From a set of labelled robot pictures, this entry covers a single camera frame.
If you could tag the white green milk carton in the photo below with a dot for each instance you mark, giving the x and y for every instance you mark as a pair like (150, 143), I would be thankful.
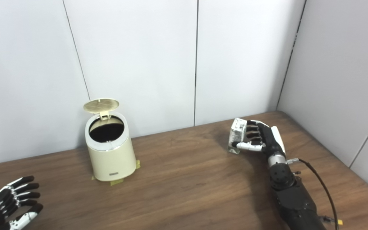
(236, 132)

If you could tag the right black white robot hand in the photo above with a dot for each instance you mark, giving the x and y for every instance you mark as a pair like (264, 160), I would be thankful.
(268, 140)

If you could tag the cream-colored round bin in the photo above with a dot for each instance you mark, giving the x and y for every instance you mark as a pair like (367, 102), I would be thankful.
(112, 161)

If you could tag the cream round bin lid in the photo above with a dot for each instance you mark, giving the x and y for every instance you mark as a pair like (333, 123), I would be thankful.
(101, 105)

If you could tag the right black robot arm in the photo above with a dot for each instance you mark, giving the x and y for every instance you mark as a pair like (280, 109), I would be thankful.
(292, 195)

